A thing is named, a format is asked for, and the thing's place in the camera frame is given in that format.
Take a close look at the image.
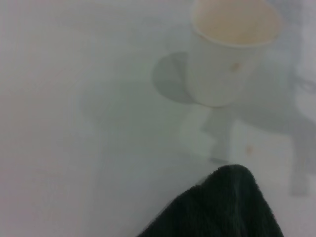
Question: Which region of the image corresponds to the white paper cup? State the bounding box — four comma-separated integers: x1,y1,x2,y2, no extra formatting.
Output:
186,0,283,108

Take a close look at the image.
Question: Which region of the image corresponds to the dark rag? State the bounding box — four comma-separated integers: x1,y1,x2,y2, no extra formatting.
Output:
134,164,286,237

